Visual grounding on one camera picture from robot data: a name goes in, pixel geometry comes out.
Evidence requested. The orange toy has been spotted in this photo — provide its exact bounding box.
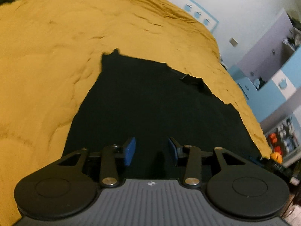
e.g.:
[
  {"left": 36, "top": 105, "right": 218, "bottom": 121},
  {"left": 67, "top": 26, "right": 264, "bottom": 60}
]
[{"left": 270, "top": 152, "right": 283, "bottom": 164}]

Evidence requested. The blue framed wall panel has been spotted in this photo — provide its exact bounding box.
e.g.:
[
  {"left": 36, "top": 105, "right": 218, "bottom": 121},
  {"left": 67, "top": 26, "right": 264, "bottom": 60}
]
[{"left": 168, "top": 0, "right": 219, "bottom": 33}]

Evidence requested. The wall switch plate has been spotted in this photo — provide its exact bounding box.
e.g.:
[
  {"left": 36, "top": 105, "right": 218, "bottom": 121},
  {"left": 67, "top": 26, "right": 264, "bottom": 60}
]
[{"left": 229, "top": 38, "right": 238, "bottom": 47}]

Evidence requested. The blue white shelf cabinet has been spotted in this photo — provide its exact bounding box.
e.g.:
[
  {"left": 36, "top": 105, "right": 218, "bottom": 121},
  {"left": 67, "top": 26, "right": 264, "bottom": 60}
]
[{"left": 227, "top": 8, "right": 301, "bottom": 167}]

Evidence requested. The black garment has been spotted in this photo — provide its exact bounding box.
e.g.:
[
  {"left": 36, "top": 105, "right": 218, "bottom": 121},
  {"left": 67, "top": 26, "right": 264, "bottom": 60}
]
[{"left": 63, "top": 50, "right": 260, "bottom": 180}]

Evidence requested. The yellow bed cover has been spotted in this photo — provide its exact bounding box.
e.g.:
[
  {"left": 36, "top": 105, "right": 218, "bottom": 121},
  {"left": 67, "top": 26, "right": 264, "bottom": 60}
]
[{"left": 1, "top": 0, "right": 271, "bottom": 225}]

